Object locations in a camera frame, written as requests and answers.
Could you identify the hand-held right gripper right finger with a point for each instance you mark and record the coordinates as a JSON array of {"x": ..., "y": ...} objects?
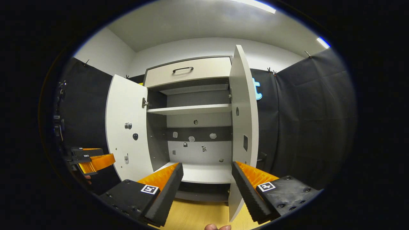
[{"x": 247, "y": 195}]

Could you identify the beige cabinet drawer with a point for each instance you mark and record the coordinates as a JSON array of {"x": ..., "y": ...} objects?
[{"x": 211, "y": 68}]

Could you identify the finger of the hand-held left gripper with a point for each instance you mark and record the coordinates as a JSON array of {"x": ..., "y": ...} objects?
[
  {"x": 86, "y": 153},
  {"x": 99, "y": 163}
]

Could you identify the beige cabinet door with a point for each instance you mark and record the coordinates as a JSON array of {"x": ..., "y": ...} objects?
[
  {"x": 127, "y": 105},
  {"x": 244, "y": 95}
]

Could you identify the short ceiling light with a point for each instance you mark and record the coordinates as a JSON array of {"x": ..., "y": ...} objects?
[{"x": 322, "y": 42}]

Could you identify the white cabinet shelf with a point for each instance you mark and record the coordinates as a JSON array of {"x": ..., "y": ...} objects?
[{"x": 191, "y": 109}]

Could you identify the black backdrop cloth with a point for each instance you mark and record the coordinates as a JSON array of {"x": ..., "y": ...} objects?
[{"x": 303, "y": 111}]

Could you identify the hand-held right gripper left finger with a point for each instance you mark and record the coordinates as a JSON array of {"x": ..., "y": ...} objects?
[{"x": 167, "y": 195}]

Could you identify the long ceiling light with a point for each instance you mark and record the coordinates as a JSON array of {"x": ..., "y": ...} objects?
[{"x": 255, "y": 4}]

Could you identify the beige double-door shoe cabinet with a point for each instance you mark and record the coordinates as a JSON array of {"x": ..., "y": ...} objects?
[{"x": 159, "y": 143}]

